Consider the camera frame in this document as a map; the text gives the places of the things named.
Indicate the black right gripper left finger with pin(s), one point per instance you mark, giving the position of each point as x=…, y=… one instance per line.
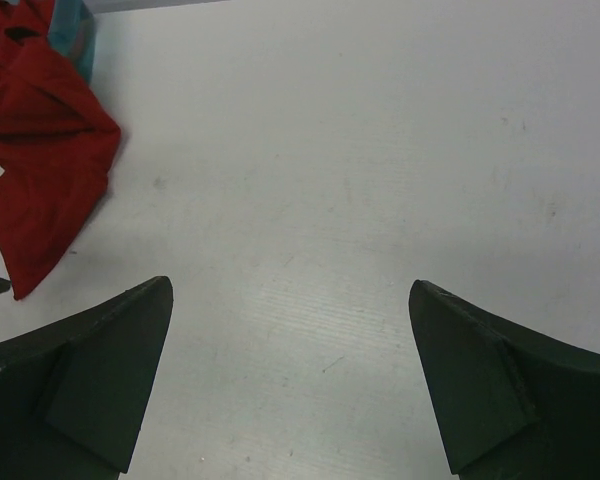
x=73, y=394

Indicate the teal transparent plastic bin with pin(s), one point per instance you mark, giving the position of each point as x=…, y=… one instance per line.
x=72, y=34

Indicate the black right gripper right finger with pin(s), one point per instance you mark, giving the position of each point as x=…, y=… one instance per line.
x=510, y=402

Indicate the red t shirt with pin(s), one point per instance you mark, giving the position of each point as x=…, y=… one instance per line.
x=57, y=145

